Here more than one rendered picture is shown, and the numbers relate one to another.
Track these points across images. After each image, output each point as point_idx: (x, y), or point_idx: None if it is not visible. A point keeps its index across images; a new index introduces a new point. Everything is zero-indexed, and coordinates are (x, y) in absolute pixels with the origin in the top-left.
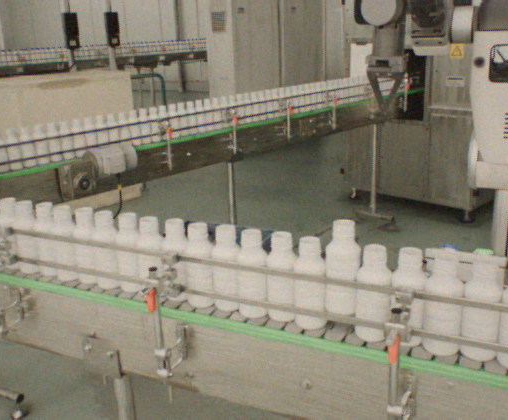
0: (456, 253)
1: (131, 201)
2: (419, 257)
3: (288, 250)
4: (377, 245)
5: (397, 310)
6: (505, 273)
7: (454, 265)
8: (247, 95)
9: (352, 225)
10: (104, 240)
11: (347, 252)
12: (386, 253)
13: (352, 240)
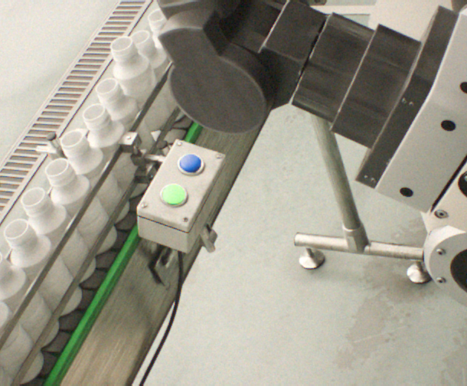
0: (161, 166)
1: None
2: (86, 121)
3: (155, 34)
4: (115, 86)
5: (48, 135)
6: (157, 227)
7: (62, 148)
8: None
9: (113, 51)
10: None
11: (113, 70)
12: (106, 98)
13: (119, 65)
